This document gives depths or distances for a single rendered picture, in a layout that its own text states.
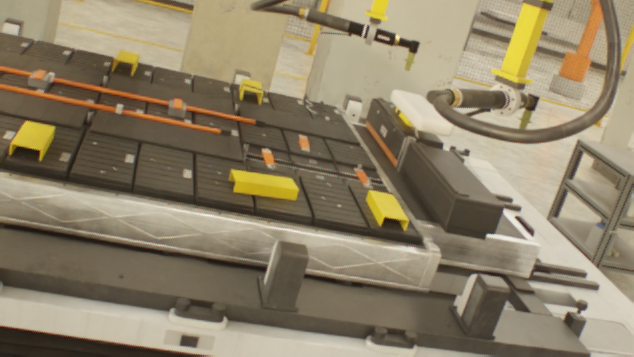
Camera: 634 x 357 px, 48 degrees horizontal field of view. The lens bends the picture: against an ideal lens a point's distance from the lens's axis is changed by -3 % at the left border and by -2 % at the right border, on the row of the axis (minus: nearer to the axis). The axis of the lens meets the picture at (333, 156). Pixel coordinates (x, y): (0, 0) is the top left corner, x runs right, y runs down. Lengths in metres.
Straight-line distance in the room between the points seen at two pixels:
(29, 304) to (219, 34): 5.05
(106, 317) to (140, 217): 0.25
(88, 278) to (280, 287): 0.39
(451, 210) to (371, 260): 0.29
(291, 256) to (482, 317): 0.48
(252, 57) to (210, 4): 0.58
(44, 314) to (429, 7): 5.46
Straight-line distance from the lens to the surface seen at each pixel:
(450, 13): 6.68
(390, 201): 1.92
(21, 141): 1.75
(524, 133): 1.47
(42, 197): 1.66
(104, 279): 1.56
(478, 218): 1.97
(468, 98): 1.75
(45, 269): 1.57
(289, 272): 1.55
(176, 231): 1.67
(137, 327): 1.54
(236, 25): 6.40
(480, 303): 1.71
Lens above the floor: 1.66
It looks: 17 degrees down
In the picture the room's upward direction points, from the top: 16 degrees clockwise
